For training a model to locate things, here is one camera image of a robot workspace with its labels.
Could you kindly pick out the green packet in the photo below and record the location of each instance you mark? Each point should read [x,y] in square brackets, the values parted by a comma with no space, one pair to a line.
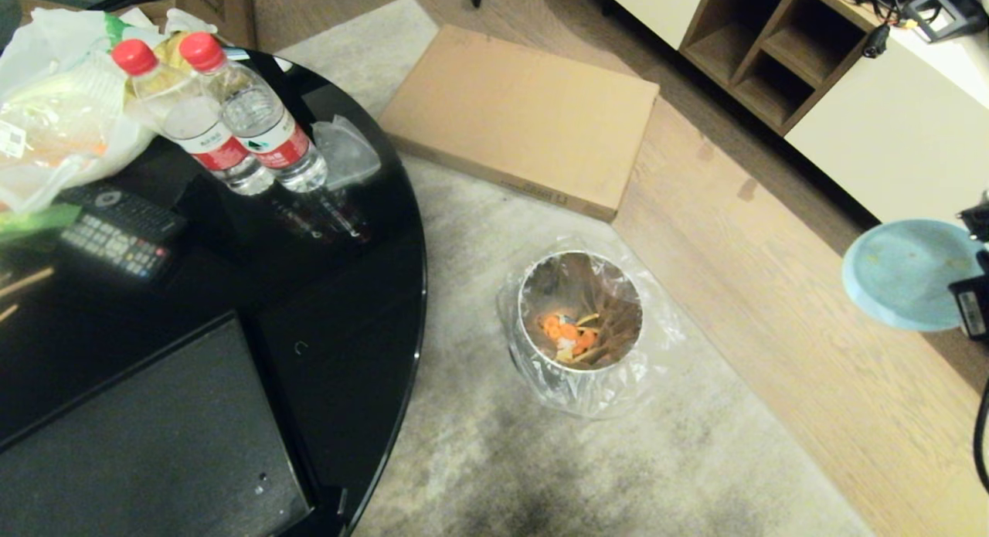
[31,220]

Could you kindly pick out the orange food scraps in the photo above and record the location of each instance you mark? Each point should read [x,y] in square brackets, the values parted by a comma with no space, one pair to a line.
[568,336]

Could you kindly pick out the white plastic bag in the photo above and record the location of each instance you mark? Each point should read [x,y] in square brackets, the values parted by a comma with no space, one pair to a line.
[62,112]

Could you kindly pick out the trash can with plastic liner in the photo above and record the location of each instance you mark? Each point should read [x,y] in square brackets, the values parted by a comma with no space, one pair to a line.
[657,336]

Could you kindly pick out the clear plastic wrapper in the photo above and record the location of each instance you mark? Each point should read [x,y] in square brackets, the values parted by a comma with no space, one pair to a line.
[348,151]

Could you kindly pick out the round black glass table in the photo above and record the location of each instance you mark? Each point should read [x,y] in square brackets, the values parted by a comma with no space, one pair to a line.
[324,290]

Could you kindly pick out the flat cardboard box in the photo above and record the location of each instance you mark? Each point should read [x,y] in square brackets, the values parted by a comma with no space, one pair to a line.
[518,116]

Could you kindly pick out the black plug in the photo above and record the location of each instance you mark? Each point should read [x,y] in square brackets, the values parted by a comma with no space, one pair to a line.
[875,41]

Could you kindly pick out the light blue round plate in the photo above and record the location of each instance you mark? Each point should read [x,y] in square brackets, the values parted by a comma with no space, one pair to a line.
[900,274]

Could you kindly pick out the red-capped clear water bottle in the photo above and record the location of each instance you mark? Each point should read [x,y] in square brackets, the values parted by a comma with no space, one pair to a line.
[185,120]
[259,120]

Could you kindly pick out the white cabinet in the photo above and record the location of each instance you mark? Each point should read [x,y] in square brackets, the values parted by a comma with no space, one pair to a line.
[896,127]

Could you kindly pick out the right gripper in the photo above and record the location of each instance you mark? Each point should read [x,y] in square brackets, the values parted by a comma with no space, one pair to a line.
[972,309]

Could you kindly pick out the brown cardboard box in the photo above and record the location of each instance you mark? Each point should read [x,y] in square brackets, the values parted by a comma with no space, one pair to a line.
[220,8]

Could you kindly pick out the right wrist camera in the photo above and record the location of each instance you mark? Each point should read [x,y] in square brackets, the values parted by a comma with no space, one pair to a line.
[978,222]

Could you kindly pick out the black remote with pale buttons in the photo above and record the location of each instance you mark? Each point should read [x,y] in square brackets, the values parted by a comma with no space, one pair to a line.
[116,247]

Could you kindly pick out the black remote control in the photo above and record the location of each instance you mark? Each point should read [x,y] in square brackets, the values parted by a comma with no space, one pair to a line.
[131,206]

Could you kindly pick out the wooden open shelf unit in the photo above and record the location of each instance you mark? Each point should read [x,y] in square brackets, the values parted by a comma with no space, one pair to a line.
[780,58]

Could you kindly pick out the grey rug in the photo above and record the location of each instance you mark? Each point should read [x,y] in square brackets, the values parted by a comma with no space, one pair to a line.
[479,460]

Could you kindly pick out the silver metal trash bin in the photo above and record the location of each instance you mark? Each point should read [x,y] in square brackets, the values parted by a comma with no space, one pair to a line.
[541,367]

